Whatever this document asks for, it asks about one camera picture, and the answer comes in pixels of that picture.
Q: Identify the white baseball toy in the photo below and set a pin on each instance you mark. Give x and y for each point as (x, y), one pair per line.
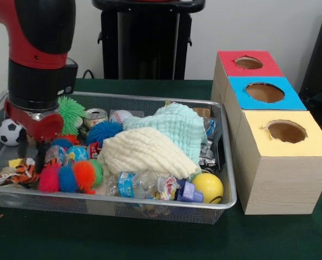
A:
(120, 116)

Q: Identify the black white soccer ball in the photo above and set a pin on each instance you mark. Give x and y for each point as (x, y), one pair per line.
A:
(7, 132)

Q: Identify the silver drink can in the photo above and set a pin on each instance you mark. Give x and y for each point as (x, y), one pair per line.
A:
(96, 117)

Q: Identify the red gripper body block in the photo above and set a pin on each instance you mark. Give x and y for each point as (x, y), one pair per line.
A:
(48, 126)

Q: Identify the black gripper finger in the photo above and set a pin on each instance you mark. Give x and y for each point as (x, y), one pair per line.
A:
(41, 157)
(22, 143)

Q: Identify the yellow smiley ball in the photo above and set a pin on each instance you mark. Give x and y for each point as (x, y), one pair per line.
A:
(208, 187)

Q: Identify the green spiky ball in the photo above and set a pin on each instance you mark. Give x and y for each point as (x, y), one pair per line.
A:
(73, 113)

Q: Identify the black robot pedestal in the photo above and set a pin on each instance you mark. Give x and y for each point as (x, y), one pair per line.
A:
(147, 40)

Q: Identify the blue spiky ball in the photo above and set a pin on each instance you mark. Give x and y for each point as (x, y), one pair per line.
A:
(101, 131)

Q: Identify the mint waffle cloth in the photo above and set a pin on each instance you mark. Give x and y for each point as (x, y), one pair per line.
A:
(177, 124)

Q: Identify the crushed clear plastic bottle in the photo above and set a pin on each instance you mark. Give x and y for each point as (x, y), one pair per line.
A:
(139, 184)
(55, 154)

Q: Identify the wooden three-hole box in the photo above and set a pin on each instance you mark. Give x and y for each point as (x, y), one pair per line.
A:
(285, 184)

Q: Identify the striped tiger plush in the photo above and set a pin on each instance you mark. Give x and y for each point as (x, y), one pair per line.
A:
(25, 172)

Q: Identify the silver metallic toy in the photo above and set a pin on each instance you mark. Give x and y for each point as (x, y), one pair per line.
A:
(206, 159)

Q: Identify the dark green tablecloth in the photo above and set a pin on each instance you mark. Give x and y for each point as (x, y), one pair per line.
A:
(150, 241)

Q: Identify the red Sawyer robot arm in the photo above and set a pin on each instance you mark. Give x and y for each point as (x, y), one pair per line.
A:
(36, 40)

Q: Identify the multicolour spiky caterpillar toy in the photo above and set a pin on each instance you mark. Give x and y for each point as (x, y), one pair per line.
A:
(69, 177)

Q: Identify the black stand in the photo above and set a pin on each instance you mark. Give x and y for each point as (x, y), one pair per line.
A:
(321, 67)

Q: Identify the purple plastic toy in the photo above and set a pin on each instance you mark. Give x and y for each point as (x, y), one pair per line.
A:
(189, 192)

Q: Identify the blue globe ball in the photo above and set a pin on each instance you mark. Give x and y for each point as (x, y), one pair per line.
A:
(78, 153)

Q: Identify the cream waffle cloth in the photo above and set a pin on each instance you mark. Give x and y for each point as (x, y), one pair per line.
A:
(144, 151)

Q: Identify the silver mesh bin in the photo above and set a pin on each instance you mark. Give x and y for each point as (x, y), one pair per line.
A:
(150, 208)

